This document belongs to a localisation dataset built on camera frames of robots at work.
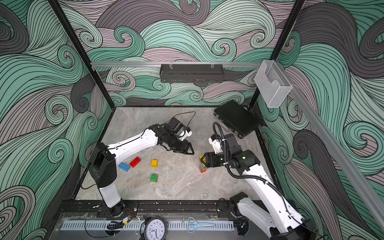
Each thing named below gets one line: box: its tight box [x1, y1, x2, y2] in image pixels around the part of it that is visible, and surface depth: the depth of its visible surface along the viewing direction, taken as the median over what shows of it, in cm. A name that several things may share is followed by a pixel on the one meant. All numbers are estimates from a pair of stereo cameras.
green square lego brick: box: [150, 173, 159, 183], surface depth 84 cm
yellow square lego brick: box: [151, 159, 159, 168], surface depth 89 cm
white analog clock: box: [144, 217, 168, 240], surface depth 67 cm
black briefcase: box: [213, 100, 262, 139], surface depth 113 cm
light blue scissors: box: [187, 216, 215, 233], surface depth 71 cm
